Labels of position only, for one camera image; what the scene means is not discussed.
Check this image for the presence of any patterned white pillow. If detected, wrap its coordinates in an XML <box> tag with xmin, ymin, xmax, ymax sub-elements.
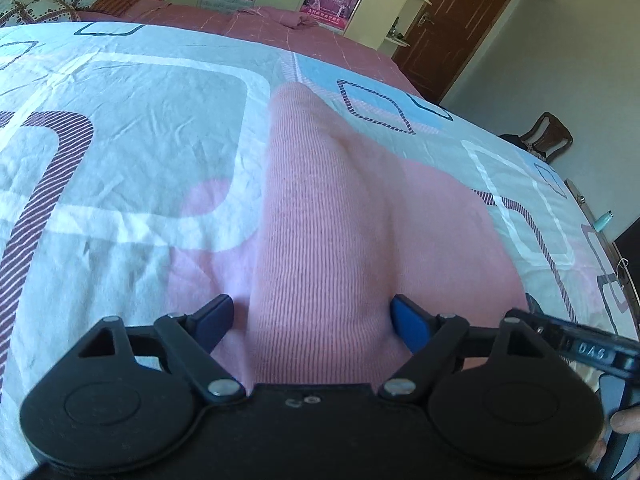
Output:
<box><xmin>0</xmin><ymin>0</ymin><xmax>109</xmax><ymax>29</ymax></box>

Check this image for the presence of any brown wooden door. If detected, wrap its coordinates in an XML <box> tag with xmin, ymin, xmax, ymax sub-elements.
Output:
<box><xmin>391</xmin><ymin>0</ymin><xmax>522</xmax><ymax>107</ymax></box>

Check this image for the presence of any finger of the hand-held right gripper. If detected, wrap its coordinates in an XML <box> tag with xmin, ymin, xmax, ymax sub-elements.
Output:
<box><xmin>504</xmin><ymin>308</ymin><xmax>552</xmax><ymax>337</ymax></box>

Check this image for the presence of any person's right hand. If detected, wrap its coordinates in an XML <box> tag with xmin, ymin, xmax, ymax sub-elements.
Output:
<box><xmin>609</xmin><ymin>406</ymin><xmax>640</xmax><ymax>437</ymax></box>

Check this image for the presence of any patterned white bed sheet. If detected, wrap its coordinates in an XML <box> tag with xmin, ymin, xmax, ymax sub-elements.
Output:
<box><xmin>0</xmin><ymin>21</ymin><xmax>640</xmax><ymax>480</ymax></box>

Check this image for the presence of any dark wooden chair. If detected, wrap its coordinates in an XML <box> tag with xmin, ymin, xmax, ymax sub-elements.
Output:
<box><xmin>499</xmin><ymin>111</ymin><xmax>574</xmax><ymax>164</ymax></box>

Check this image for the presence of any pink knit sweater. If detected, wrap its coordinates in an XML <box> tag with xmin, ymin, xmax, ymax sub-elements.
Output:
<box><xmin>247</xmin><ymin>82</ymin><xmax>528</xmax><ymax>396</ymax></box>

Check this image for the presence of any cream corner shelf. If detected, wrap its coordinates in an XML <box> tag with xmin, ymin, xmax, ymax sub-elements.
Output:
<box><xmin>384</xmin><ymin>0</ymin><xmax>442</xmax><ymax>50</ymax></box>

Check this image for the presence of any black furniture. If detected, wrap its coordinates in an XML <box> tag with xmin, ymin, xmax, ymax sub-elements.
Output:
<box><xmin>612</xmin><ymin>220</ymin><xmax>640</xmax><ymax>343</ymax></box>

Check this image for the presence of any pink checked bedspread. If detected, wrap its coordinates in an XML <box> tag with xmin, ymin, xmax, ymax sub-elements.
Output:
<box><xmin>75</xmin><ymin>3</ymin><xmax>427</xmax><ymax>107</ymax></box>

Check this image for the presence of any orange striped cushion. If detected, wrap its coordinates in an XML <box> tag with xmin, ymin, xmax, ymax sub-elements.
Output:
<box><xmin>90</xmin><ymin>0</ymin><xmax>147</xmax><ymax>14</ymax></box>

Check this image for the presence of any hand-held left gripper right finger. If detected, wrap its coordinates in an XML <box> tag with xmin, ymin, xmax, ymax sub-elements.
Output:
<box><xmin>377</xmin><ymin>294</ymin><xmax>548</xmax><ymax>401</ymax></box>

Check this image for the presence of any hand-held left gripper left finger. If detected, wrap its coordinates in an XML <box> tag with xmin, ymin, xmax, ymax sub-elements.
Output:
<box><xmin>75</xmin><ymin>294</ymin><xmax>247</xmax><ymax>402</ymax></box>

